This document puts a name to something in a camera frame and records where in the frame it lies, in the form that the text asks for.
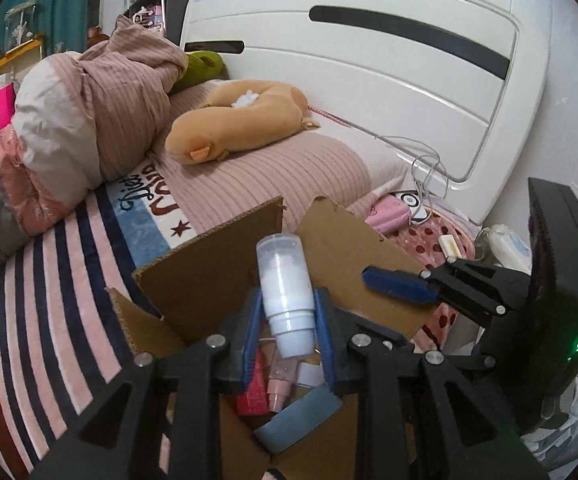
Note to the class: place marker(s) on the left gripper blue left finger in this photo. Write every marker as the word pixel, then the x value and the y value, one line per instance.
pixel 242 331

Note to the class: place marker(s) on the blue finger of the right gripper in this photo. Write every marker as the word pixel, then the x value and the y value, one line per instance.
pixel 400 285

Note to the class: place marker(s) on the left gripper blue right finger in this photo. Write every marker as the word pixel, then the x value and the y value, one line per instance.
pixel 342 365

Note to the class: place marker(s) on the light blue rectangular case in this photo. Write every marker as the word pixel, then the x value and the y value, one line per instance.
pixel 298 420

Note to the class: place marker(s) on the white jar with blue lid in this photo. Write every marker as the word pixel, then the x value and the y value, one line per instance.
pixel 287 294

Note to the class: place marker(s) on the red small box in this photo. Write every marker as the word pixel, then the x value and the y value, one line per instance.
pixel 254 401

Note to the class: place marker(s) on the pink pouch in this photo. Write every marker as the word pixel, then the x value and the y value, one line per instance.
pixel 388 215

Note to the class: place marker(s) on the brown cardboard box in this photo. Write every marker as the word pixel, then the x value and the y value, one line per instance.
pixel 198 286

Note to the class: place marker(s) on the pink ribbed pillow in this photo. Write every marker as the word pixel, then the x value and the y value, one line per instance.
pixel 350 167

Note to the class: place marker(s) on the striped fleece blanket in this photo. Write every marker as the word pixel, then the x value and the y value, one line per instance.
pixel 60 339

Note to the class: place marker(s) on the white bed headboard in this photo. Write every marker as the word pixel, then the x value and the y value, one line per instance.
pixel 453 85

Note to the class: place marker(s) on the tan plush toy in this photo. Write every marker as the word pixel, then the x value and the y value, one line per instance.
pixel 239 116

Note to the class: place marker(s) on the rolled striped pink duvet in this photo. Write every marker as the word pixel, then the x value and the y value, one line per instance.
pixel 80 120

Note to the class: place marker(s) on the pink gift bag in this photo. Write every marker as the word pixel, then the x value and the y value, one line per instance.
pixel 7 104

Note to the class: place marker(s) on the yellow shelf table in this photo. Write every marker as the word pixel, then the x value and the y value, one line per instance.
pixel 15 64

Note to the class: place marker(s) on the glass fish tank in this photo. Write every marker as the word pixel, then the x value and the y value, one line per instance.
pixel 20 24

